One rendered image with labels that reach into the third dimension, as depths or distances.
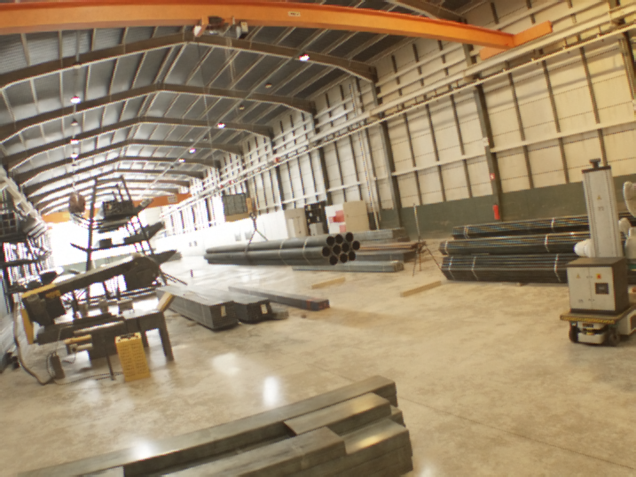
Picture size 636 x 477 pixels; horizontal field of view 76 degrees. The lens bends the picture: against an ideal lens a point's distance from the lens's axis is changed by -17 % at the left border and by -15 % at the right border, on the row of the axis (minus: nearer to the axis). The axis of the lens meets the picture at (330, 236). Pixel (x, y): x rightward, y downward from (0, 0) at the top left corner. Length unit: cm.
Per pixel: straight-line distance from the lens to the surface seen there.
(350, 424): 305
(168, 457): 307
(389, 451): 295
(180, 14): 1031
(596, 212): 537
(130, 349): 669
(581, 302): 518
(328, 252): 688
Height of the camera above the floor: 173
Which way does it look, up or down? 2 degrees down
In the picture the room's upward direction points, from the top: 10 degrees counter-clockwise
